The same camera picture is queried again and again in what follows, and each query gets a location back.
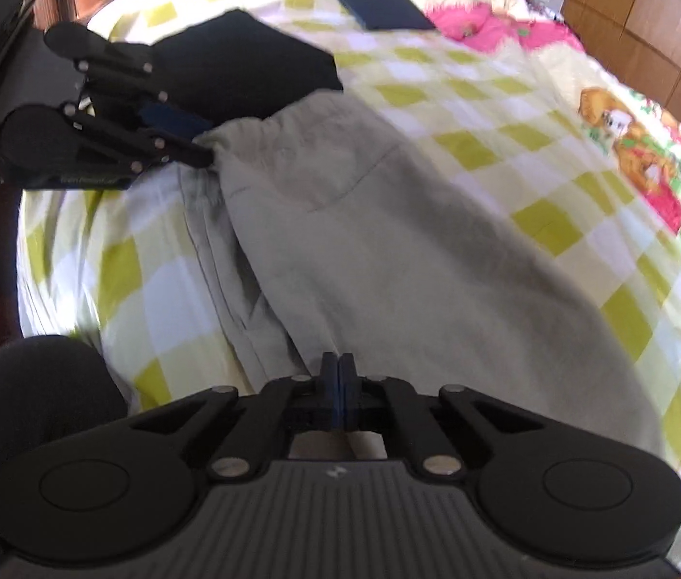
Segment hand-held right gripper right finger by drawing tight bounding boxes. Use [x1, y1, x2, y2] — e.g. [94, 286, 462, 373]
[340, 355, 552, 479]

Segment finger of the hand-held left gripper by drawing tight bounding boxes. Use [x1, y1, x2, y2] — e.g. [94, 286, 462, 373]
[62, 104, 216, 175]
[78, 42, 214, 137]

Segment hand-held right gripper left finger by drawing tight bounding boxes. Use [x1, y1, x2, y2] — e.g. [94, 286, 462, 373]
[131, 353, 340, 482]

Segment beige pants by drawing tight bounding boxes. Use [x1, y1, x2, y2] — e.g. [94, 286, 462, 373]
[177, 90, 679, 477]

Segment black folded cloth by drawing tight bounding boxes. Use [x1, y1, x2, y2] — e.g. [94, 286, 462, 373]
[148, 9, 344, 134]

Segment dark blue folded cloth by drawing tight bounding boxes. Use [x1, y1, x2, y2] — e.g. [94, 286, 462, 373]
[322, 0, 438, 32]

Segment checkered cartoon print quilt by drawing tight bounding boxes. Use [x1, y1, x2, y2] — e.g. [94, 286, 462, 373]
[15, 0, 681, 579]

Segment wooden wardrobe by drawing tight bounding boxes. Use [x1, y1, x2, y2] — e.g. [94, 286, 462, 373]
[560, 0, 681, 176]

